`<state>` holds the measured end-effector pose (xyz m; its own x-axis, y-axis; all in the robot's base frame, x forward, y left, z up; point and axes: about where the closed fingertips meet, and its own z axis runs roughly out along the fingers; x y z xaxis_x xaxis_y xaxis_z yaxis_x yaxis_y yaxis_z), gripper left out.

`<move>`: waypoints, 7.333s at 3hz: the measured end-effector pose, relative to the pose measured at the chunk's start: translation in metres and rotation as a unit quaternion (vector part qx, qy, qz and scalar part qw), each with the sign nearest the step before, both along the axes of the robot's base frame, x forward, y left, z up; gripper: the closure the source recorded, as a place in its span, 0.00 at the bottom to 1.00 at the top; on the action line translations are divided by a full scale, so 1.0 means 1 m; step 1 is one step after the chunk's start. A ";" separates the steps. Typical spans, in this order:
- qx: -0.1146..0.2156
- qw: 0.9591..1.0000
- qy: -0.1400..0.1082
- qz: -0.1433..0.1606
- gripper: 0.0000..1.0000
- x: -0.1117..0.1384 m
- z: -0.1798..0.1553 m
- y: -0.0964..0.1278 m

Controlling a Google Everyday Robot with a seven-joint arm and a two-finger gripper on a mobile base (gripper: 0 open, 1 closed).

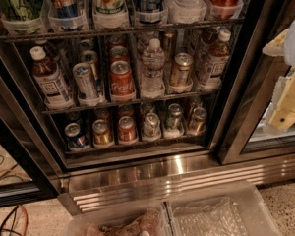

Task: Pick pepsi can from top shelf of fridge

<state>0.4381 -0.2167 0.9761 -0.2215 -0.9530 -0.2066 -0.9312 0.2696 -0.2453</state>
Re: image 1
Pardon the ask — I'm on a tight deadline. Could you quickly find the clear plastic bin right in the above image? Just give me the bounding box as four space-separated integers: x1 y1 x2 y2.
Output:
166 181 282 236

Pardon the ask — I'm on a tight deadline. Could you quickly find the clear water bottle top shelf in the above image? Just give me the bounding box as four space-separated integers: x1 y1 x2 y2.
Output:
164 0 207 24

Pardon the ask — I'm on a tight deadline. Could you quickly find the top wire shelf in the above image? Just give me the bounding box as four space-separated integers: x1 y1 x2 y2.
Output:
0 17 244 42

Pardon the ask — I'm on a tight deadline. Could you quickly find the orange cable on floor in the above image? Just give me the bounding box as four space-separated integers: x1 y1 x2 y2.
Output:
0 167 31 236

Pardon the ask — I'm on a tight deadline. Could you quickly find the open glass fridge door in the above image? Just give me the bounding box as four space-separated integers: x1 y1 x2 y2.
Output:
0 59 59 207

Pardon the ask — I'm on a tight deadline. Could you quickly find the brown tea bottle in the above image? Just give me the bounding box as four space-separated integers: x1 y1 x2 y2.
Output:
29 46 74 110
198 29 231 87

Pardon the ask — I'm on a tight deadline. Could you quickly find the gold can bottom right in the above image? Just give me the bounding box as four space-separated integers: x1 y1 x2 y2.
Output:
187 107 207 134

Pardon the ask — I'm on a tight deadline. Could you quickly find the gold can middle shelf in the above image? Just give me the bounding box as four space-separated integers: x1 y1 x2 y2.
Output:
170 53 194 87

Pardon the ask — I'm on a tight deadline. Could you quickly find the clear plastic bin left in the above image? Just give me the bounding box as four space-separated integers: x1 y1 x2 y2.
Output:
64 200 172 236

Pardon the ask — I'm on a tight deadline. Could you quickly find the clear water bottle middle shelf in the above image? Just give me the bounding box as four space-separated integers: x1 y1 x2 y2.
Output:
141 38 165 92

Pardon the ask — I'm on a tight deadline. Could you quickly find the closed right fridge door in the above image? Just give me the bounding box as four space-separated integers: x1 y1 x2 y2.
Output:
217 0 295 164

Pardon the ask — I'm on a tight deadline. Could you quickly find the steel fridge bottom grille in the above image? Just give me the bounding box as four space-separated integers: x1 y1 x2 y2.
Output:
58 152 295 215

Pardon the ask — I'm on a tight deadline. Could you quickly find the silver blue can middle shelf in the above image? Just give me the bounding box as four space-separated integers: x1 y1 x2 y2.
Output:
73 62 98 99

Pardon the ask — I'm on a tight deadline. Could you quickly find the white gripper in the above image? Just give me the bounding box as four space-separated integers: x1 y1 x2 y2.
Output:
262 20 295 135

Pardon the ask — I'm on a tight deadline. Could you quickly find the middle wire shelf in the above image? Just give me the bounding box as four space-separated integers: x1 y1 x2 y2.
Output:
41 89 218 115

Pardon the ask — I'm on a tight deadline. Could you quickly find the gold can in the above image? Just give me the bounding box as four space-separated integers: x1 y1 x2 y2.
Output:
92 119 113 146
187 107 207 134

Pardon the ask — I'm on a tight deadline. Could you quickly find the brown tea bottle right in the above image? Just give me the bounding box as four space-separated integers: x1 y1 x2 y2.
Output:
198 29 231 87

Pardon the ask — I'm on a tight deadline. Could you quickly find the red can bottom shelf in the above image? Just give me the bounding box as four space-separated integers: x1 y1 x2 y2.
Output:
118 116 137 142

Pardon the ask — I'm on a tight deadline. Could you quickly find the green silver can bottom shelf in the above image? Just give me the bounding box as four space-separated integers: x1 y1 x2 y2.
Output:
164 103 183 138

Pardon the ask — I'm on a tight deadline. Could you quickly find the gold can bottom left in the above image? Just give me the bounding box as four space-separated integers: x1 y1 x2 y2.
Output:
92 119 113 146

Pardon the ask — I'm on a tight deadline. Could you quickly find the red coca-cola can middle shelf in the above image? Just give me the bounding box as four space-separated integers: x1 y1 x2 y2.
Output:
109 61 134 96

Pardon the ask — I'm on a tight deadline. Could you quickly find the blue pepsi can bottom shelf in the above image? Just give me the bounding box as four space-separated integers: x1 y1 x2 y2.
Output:
64 123 89 148

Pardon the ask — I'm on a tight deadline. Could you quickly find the brown tea bottle left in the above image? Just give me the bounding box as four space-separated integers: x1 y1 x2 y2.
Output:
29 46 74 110

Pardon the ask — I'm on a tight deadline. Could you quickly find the clear plastic bin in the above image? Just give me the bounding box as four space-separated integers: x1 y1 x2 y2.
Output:
166 181 282 236
64 200 172 236

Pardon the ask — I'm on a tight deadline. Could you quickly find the wire shelf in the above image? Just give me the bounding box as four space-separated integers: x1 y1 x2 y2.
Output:
41 89 218 115
0 17 244 42

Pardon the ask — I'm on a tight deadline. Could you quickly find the clear water bottle shelf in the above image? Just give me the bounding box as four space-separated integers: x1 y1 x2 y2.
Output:
141 38 165 92
164 0 207 24

